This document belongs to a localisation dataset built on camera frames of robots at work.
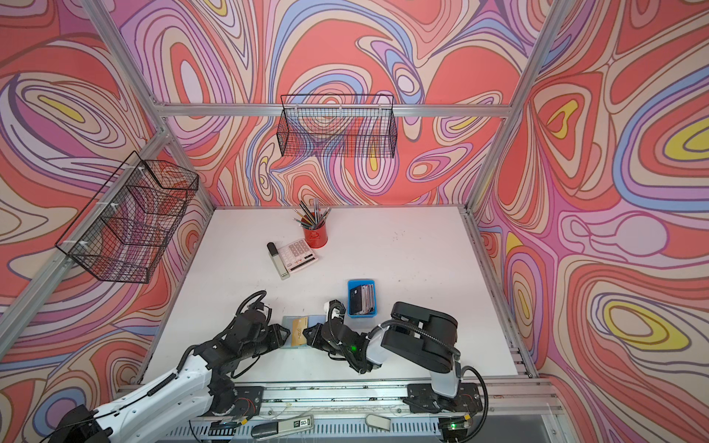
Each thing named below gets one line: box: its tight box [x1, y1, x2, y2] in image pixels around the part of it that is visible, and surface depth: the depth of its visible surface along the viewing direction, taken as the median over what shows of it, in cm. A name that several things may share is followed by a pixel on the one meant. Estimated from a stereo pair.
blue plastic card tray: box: [347, 278, 378, 319], surface depth 91 cm
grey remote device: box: [251, 415, 315, 441], surface depth 68 cm
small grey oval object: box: [365, 413, 392, 432], surface depth 70 cm
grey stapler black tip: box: [265, 241, 291, 281], surface depth 101 cm
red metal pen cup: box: [303, 223, 328, 249], surface depth 107 cm
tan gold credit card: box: [291, 316, 309, 347], surface depth 86 cm
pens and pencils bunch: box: [292, 197, 332, 230], surface depth 103 cm
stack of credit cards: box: [349, 284, 375, 315], surface depth 91 cm
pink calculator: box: [266, 239, 319, 281], surface depth 101 cm
